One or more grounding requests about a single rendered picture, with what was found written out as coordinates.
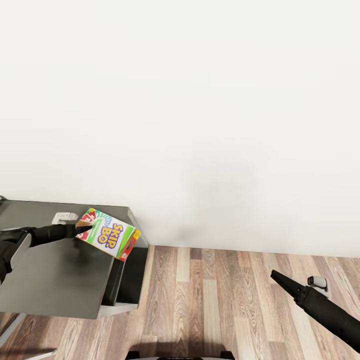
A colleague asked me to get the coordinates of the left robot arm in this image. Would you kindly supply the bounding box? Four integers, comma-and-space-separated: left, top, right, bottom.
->
0, 212, 93, 285

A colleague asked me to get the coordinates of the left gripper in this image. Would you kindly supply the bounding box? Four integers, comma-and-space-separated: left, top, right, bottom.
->
43, 224, 93, 244

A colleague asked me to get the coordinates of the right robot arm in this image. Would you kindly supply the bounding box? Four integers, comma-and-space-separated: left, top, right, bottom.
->
270, 269, 360, 354

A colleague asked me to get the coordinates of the board game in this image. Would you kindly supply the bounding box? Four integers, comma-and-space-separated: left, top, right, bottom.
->
75, 208, 141, 261

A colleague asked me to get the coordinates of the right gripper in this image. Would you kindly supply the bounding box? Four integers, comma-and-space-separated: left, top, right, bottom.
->
270, 269, 348, 336

